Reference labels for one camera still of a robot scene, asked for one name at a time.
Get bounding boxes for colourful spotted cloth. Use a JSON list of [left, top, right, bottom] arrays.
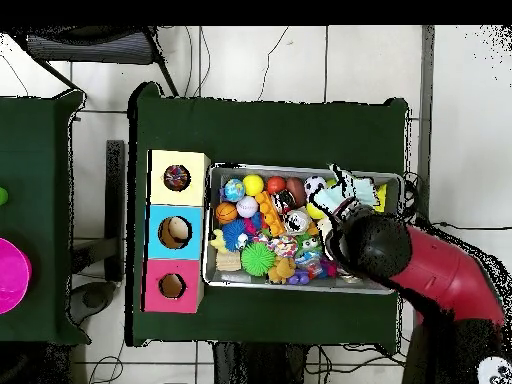
[[163, 164, 192, 192]]

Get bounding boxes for mint green waffle cloth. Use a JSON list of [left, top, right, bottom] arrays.
[[311, 163, 382, 219]]

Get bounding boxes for wooden box with three holes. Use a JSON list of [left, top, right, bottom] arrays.
[[141, 149, 212, 315]]

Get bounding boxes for white baseball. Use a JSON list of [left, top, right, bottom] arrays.
[[235, 195, 260, 219]]

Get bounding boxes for orange plastic brick block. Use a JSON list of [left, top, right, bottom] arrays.
[[254, 190, 287, 238]]

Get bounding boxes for yellow ball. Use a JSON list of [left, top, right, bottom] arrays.
[[242, 174, 266, 198]]

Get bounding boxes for small basketball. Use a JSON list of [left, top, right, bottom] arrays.
[[214, 201, 240, 225]]

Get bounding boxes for globe print ball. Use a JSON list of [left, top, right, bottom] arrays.
[[222, 178, 247, 203]]

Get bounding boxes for blue spiky toy yellow horns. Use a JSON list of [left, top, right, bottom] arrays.
[[209, 218, 252, 255]]

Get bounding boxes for orange ball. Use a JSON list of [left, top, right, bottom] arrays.
[[266, 175, 288, 196]]

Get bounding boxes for brown football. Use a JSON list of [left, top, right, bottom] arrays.
[[285, 176, 308, 209]]

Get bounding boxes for green spiky ball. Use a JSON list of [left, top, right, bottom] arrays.
[[240, 241, 277, 277]]

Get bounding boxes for black upright panel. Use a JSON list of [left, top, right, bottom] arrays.
[[104, 139, 126, 283]]

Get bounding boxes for dark grey oval base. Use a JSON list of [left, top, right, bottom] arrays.
[[66, 280, 118, 326]]

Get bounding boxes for dark green side tablecloth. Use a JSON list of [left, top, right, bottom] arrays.
[[0, 89, 92, 347]]

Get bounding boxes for black mesh chair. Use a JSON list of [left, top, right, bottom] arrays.
[[7, 25, 180, 98]]

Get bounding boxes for pink round disc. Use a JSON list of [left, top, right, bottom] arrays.
[[0, 237, 33, 315]]

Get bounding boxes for shallow wire mesh bin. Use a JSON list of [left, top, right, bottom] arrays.
[[201, 162, 405, 296]]

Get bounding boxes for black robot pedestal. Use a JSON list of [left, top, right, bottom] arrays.
[[211, 341, 311, 384]]

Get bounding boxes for black power cable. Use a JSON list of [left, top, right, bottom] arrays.
[[429, 220, 512, 232]]

